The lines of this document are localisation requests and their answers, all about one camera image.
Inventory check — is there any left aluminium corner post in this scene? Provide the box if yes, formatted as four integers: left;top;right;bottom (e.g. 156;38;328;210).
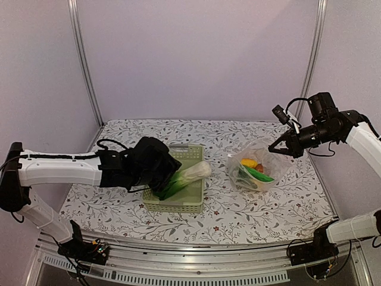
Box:
67;0;105;128

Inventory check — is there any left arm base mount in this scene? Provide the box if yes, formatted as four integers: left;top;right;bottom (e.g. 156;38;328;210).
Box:
58;220;110;266

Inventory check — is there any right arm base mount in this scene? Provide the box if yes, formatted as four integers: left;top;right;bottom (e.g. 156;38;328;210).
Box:
286;228;339;279

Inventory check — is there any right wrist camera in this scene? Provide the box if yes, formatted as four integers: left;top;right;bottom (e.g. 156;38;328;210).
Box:
272;105;301;133

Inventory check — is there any yellow lemon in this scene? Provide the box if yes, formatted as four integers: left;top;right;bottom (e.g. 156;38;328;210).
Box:
241;158;258;169

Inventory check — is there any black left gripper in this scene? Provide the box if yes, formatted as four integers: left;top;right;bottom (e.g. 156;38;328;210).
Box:
131;154;182;193

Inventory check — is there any left black looped cable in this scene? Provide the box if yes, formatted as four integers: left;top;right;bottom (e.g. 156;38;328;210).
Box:
96;138;132;150

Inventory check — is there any green white bok choy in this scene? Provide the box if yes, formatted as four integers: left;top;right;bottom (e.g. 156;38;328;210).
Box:
153;161;212;200

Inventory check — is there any aluminium corner post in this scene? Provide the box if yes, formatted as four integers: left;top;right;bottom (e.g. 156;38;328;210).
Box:
67;0;105;128
299;0;327;99

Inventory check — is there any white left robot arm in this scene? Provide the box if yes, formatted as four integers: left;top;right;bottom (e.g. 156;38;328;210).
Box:
1;136;182;259

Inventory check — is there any pale green perforated basket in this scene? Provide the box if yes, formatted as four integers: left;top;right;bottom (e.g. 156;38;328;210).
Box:
142;145;205;213

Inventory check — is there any clear zip top bag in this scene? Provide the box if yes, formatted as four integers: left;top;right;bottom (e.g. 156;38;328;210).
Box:
226;138;292;191

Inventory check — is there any aluminium front rail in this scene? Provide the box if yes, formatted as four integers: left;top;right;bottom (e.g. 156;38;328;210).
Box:
25;229;373;286

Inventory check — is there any bright green cucumber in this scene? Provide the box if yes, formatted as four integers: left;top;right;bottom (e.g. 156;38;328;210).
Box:
244;166;274;182

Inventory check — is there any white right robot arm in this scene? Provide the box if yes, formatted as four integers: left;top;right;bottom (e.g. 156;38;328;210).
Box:
268;110;380;260

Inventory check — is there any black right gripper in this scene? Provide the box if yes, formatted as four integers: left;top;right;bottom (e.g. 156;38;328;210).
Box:
268;121;338;158

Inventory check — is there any right black camera cable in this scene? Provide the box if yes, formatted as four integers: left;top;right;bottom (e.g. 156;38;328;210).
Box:
285;97;310;111

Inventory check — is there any brown potato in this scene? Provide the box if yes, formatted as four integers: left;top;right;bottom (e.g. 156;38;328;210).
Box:
255;164;264;173

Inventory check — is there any right aluminium corner post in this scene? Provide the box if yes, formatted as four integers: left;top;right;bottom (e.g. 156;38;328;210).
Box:
299;0;327;99

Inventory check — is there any floral tablecloth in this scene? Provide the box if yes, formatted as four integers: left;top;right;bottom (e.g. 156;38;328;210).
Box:
60;119;335;244

